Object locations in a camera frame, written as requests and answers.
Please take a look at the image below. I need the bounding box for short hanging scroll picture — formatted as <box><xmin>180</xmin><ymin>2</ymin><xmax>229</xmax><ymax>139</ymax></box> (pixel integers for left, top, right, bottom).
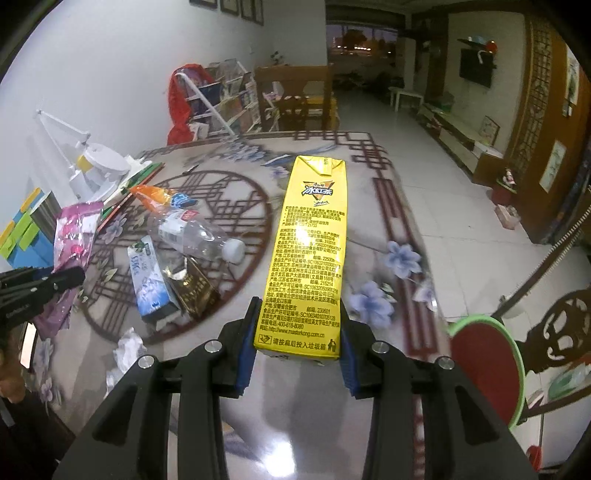
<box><xmin>540</xmin><ymin>141</ymin><xmax>567</xmax><ymax>193</ymax></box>

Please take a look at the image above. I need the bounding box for blue white packet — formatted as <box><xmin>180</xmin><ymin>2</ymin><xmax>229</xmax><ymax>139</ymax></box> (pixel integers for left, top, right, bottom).
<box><xmin>128</xmin><ymin>235</ymin><xmax>179</xmax><ymax>326</ymax></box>

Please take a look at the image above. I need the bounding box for stack of thin books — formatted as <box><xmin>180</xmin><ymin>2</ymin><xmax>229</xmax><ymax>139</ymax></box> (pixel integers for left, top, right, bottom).
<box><xmin>99</xmin><ymin>159</ymin><xmax>165</xmax><ymax>218</ymax></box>

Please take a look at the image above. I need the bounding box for white standing air conditioner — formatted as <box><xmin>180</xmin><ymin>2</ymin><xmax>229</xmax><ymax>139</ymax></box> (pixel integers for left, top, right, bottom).
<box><xmin>396</xmin><ymin>35</ymin><xmax>410</xmax><ymax>89</ymax></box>

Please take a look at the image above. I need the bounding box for small framed picture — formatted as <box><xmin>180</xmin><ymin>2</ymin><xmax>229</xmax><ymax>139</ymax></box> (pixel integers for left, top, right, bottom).
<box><xmin>480</xmin><ymin>115</ymin><xmax>501</xmax><ymax>144</ymax></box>

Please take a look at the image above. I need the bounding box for small white table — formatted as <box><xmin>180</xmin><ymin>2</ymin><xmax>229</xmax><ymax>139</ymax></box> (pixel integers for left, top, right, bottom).
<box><xmin>389</xmin><ymin>87</ymin><xmax>426</xmax><ymax>112</ymax></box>

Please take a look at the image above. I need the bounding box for yellow seat cushion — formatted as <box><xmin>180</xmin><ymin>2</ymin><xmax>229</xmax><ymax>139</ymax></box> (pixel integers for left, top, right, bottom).
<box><xmin>307</xmin><ymin>95</ymin><xmax>341</xmax><ymax>122</ymax></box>

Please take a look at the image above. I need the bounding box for blue box with green tabs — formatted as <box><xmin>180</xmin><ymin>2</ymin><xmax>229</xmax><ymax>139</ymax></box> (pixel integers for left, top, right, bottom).
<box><xmin>0</xmin><ymin>187</ymin><xmax>56</xmax><ymax>271</ymax></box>

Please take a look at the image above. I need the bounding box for wall shelf with items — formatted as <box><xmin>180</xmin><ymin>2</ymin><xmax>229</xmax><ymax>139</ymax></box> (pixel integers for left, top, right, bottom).
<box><xmin>457</xmin><ymin>36</ymin><xmax>500</xmax><ymax>54</ymax></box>

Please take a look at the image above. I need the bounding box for green plastic container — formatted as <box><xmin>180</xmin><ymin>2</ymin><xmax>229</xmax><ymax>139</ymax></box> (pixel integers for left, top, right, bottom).
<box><xmin>549</xmin><ymin>369</ymin><xmax>590</xmax><ymax>400</ymax></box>

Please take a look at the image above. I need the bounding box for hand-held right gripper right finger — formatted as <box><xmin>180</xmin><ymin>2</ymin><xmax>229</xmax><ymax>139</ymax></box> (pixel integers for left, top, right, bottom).
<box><xmin>339</xmin><ymin>298</ymin><xmax>539</xmax><ymax>480</ymax></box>

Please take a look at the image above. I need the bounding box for white book rack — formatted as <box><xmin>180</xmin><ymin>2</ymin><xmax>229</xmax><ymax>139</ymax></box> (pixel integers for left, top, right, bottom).
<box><xmin>180</xmin><ymin>59</ymin><xmax>262</xmax><ymax>137</ymax></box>

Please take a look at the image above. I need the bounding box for carved wooden chair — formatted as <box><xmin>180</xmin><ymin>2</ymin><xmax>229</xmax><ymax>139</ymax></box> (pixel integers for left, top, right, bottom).
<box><xmin>489</xmin><ymin>194</ymin><xmax>591</xmax><ymax>416</ymax></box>

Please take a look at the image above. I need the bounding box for red cloth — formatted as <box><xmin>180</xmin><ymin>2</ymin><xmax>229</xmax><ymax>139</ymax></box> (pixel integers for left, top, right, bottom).
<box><xmin>167</xmin><ymin>67</ymin><xmax>209</xmax><ymax>147</ymax></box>

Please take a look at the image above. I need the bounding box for plain wooden chair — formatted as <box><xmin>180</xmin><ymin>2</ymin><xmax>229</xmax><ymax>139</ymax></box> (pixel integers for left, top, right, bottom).
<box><xmin>255</xmin><ymin>65</ymin><xmax>340</xmax><ymax>135</ymax></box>

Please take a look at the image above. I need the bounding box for window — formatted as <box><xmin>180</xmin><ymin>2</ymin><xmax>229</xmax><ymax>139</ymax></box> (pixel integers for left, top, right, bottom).
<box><xmin>327</xmin><ymin>23</ymin><xmax>398</xmax><ymax>59</ymax></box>

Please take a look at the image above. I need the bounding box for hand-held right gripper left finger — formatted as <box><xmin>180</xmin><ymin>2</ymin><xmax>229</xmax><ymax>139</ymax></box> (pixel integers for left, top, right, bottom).
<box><xmin>53</xmin><ymin>298</ymin><xmax>259</xmax><ymax>480</ymax></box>

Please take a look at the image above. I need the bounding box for tissue box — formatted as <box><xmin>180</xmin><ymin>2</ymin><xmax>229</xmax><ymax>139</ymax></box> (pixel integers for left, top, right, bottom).
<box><xmin>495</xmin><ymin>203</ymin><xmax>520</xmax><ymax>230</ymax></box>

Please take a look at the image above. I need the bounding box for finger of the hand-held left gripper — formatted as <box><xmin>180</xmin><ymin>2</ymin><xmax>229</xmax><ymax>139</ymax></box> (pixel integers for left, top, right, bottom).
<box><xmin>0</xmin><ymin>266</ymin><xmax>86</xmax><ymax>308</ymax></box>
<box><xmin>0</xmin><ymin>266</ymin><xmax>55</xmax><ymax>291</ymax></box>

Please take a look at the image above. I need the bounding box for yellow tea carton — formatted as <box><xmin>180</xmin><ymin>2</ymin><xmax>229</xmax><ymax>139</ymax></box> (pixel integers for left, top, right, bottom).
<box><xmin>254</xmin><ymin>154</ymin><xmax>347</xmax><ymax>363</ymax></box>

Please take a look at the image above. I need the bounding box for orange snack wrapper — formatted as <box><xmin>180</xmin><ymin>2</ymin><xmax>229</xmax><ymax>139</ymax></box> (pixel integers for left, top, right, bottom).
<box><xmin>129</xmin><ymin>185</ymin><xmax>195</xmax><ymax>214</ymax></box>

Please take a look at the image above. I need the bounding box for white bead string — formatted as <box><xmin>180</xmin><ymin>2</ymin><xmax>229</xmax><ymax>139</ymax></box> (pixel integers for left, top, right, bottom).
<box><xmin>499</xmin><ymin>210</ymin><xmax>590</xmax><ymax>310</ymax></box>

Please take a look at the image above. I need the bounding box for white tissue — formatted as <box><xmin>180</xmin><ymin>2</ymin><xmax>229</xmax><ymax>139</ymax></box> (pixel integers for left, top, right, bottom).
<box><xmin>106</xmin><ymin>327</ymin><xmax>148</xmax><ymax>391</ymax></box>

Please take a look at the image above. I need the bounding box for wooden lattice partition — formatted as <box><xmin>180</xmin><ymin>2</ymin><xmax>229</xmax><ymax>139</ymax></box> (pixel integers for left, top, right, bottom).
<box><xmin>503</xmin><ymin>18</ymin><xmax>583</xmax><ymax>246</ymax></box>

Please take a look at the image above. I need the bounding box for brown gold packet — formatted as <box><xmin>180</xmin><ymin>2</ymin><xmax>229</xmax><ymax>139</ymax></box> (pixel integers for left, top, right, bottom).
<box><xmin>163</xmin><ymin>257</ymin><xmax>222</xmax><ymax>322</ymax></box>

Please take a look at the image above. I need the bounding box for low television cabinet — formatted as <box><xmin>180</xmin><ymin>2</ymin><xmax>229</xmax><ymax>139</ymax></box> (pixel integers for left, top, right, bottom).
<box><xmin>418</xmin><ymin>102</ymin><xmax>504</xmax><ymax>174</ymax></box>

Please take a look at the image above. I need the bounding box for red bin with green rim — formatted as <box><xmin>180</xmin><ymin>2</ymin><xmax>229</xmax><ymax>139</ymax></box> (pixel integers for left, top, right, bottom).
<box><xmin>448</xmin><ymin>316</ymin><xmax>527</xmax><ymax>430</ymax></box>

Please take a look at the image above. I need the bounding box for white desk lamp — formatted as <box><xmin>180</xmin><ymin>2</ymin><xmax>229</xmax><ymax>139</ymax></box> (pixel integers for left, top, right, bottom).
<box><xmin>36</xmin><ymin>108</ymin><xmax>153</xmax><ymax>204</ymax></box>

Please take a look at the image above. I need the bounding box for wall television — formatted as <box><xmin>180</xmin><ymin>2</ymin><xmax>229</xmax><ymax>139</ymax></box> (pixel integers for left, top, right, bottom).
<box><xmin>459</xmin><ymin>48</ymin><xmax>493</xmax><ymax>89</ymax></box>

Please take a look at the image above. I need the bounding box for grey striped box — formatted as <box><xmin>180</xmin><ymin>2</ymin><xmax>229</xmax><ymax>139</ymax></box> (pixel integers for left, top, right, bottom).
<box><xmin>28</xmin><ymin>191</ymin><xmax>61</xmax><ymax>241</ymax></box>

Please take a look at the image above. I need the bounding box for tall hanging scroll picture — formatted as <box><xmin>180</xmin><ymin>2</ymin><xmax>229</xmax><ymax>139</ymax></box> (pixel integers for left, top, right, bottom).
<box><xmin>566</xmin><ymin>58</ymin><xmax>581</xmax><ymax>107</ymax></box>

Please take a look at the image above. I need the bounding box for clear plastic bottle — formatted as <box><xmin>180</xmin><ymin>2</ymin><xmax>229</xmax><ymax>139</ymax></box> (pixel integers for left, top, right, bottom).
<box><xmin>147</xmin><ymin>210</ymin><xmax>247</xmax><ymax>265</ymax></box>

